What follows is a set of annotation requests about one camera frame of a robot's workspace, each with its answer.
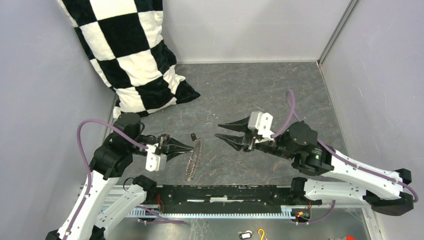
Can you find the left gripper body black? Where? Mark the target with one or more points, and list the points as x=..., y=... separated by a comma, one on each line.
x=164, y=139

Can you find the black white checkered pillow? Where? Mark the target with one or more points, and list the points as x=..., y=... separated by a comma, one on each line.
x=124, y=43

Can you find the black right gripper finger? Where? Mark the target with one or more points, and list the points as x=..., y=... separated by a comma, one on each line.
x=236, y=142
x=238, y=126

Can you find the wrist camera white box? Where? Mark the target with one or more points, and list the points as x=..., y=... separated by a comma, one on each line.
x=261, y=122
x=155, y=158

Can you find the key with black tag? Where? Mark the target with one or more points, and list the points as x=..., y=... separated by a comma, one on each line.
x=245, y=235

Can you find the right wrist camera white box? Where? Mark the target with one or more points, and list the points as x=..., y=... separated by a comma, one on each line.
x=261, y=122

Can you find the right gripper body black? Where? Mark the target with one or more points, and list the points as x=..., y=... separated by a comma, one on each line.
x=251, y=139

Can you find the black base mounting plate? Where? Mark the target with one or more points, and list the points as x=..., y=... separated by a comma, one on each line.
x=225, y=199

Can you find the white toothed cable duct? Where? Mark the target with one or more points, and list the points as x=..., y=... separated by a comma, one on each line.
x=284, y=213

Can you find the key with black fob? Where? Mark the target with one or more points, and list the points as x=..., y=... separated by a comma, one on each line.
x=193, y=137

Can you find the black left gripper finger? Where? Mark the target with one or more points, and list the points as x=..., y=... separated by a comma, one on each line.
x=175, y=145
x=173, y=154

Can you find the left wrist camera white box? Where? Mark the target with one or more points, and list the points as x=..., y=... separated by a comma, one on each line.
x=155, y=158

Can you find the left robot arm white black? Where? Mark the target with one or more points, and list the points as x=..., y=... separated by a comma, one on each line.
x=87, y=221

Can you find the orange carabiner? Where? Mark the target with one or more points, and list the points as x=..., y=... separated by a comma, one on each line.
x=262, y=234

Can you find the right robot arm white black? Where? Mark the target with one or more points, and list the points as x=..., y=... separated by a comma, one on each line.
x=326, y=173

